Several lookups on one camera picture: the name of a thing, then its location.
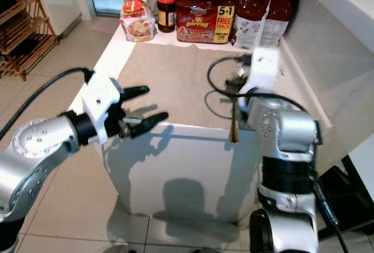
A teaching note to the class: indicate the red mi goreng multipack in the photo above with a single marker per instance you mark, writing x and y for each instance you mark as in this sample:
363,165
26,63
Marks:
204,22

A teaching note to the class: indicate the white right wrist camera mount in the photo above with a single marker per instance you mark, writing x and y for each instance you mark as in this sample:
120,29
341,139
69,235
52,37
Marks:
262,69

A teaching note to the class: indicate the wooden shelf rack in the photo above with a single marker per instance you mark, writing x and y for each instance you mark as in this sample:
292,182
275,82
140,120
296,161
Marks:
29,28

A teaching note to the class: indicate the red and white bag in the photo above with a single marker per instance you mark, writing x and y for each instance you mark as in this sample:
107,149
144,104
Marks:
266,13

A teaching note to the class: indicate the black furniture piece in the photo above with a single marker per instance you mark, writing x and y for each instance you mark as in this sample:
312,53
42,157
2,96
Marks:
350,194

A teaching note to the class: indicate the beige placemat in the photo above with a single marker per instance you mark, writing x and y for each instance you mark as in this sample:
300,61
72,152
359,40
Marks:
175,80

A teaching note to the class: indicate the yellow red noodle bag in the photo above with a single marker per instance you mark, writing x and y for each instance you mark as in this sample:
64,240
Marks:
137,19

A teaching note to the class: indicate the white table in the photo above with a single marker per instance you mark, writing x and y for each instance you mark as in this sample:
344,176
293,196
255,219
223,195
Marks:
181,171

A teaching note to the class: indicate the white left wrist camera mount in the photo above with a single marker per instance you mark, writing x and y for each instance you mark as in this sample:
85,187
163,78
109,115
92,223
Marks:
100,101

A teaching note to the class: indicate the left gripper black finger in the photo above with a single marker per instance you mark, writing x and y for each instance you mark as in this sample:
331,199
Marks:
135,93
149,123

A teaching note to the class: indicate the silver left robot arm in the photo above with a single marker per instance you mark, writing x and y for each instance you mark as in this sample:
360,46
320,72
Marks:
29,159

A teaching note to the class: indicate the dark jar with red lid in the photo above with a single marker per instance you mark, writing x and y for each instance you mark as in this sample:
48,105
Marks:
166,14

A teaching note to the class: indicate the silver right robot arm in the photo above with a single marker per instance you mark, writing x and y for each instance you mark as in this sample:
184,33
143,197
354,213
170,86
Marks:
286,148

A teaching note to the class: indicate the brown wooden utensil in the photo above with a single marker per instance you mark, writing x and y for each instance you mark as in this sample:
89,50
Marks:
234,121

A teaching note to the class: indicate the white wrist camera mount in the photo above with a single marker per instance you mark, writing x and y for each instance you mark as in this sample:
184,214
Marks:
262,69
100,101

